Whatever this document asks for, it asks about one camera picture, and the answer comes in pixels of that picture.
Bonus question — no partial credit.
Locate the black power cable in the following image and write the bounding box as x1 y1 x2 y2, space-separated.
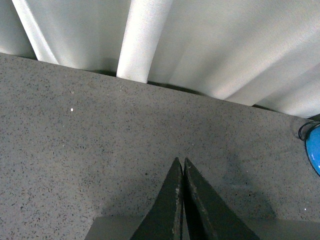
298 120 320 141

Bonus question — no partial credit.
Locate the blue lamp base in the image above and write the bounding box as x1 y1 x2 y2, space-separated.
305 125 320 176

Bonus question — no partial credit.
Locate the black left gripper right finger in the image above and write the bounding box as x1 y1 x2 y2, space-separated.
183 158 259 240

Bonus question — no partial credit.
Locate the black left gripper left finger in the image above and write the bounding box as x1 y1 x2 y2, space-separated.
130 157 184 240

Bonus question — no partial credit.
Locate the grey laptop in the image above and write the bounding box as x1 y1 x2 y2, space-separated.
85 216 320 240

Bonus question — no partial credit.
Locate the white curtain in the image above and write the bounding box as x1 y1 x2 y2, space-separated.
0 0 320 118

